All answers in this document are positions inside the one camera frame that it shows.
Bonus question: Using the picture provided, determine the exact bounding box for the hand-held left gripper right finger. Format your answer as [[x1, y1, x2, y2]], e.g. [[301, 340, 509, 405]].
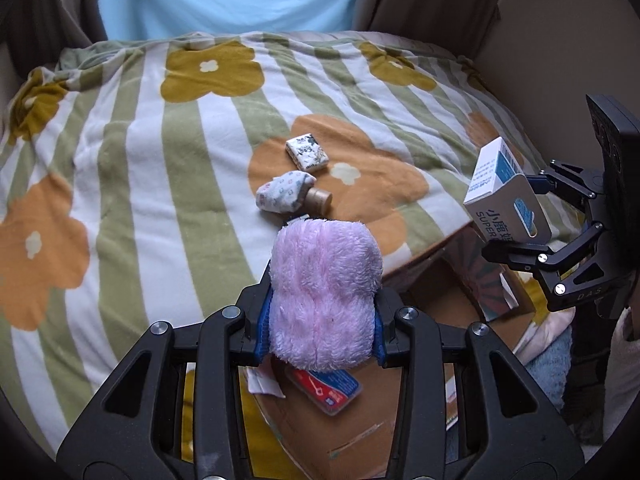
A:
[[371, 284, 585, 480]]

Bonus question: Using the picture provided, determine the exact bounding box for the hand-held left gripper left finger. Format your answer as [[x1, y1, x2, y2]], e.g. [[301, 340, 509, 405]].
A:
[[55, 264, 275, 480]]

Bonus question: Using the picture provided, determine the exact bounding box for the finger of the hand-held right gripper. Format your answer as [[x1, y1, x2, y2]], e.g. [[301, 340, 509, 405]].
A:
[[524, 159, 608, 207], [481, 222, 617, 313]]

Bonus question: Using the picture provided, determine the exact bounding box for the white and blue carton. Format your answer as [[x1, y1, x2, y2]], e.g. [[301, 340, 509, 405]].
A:
[[462, 137, 553, 247]]

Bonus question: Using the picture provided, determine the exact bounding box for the pink fluffy plush cloth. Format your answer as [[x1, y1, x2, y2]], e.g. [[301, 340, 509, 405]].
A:
[[267, 218, 385, 372]]

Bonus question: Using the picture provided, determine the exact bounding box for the white paper sachet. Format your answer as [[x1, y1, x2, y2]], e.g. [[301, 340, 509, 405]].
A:
[[244, 366, 287, 401]]

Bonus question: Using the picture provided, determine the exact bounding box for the colourful striped printed box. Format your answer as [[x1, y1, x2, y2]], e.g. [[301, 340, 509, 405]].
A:
[[449, 232, 536, 322]]

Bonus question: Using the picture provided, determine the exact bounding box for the red and blue flat packet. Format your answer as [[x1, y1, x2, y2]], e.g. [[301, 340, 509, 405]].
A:
[[286, 367, 362, 416]]

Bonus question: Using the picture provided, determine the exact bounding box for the light blue towel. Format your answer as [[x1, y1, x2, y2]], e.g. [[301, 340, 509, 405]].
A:
[[520, 327, 575, 413]]

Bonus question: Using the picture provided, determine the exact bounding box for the cardboard box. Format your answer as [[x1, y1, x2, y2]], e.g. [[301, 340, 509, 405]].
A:
[[247, 240, 537, 480]]

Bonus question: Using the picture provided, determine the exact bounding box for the cloth-wrapped bottle with cork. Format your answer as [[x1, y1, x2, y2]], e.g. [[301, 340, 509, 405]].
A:
[[255, 170, 334, 216]]

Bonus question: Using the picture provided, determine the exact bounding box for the white fluffy cloth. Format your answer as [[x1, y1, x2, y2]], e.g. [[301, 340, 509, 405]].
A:
[[602, 307, 640, 448]]

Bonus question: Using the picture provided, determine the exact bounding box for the small patterned tissue packet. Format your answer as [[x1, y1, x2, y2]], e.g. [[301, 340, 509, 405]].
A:
[[284, 133, 330, 174]]

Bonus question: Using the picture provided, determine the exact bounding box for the striped floral blanket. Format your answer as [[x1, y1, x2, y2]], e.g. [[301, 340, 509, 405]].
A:
[[0, 31, 593, 461]]

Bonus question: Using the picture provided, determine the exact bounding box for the brown curtain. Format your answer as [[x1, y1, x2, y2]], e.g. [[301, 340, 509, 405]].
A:
[[352, 0, 513, 61], [0, 0, 108, 68]]

